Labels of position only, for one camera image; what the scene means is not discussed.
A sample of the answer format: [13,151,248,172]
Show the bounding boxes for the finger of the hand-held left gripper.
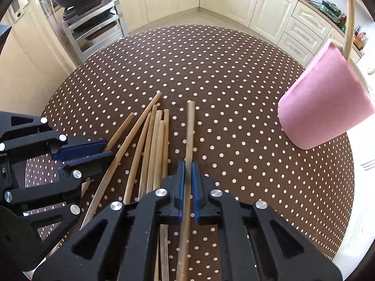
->
[0,111,106,162]
[0,151,115,273]

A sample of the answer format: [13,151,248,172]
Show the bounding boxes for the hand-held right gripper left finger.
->
[32,160,188,281]

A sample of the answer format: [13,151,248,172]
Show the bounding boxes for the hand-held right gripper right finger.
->
[192,161,343,281]

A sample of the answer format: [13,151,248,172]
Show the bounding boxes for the pink cup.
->
[277,39,375,150]

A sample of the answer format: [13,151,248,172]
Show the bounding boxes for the cream door with latch plate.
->
[0,0,78,112]

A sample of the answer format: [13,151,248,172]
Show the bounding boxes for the black cooking pot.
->
[63,0,116,22]

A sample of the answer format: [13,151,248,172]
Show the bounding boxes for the metal kitchen rack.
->
[62,0,129,63]

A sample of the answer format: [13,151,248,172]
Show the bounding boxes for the cream lower kitchen cabinets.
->
[104,0,365,65]

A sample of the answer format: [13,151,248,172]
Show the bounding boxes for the green countertop appliance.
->
[322,0,343,17]

